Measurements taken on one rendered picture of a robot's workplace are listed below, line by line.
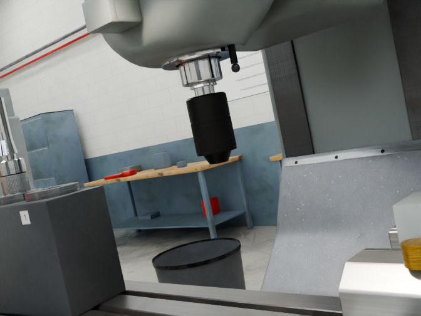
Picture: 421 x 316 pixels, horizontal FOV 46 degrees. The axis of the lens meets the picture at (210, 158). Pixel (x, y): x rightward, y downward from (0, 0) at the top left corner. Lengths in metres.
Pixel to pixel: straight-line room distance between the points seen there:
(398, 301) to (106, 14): 0.35
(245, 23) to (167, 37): 0.09
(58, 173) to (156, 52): 7.30
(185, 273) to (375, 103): 1.71
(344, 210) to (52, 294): 0.49
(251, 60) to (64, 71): 3.72
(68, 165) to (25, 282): 7.03
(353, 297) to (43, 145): 7.55
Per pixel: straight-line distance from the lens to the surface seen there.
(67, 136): 7.94
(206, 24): 0.50
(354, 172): 0.87
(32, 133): 8.10
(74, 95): 8.23
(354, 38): 0.88
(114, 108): 7.45
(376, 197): 0.84
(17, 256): 0.88
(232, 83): 5.86
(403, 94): 0.85
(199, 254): 2.85
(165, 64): 0.55
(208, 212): 5.33
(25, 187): 0.93
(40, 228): 0.81
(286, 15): 0.63
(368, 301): 0.41
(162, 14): 0.49
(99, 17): 0.49
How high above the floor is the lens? 1.22
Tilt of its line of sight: 3 degrees down
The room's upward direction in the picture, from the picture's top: 12 degrees counter-clockwise
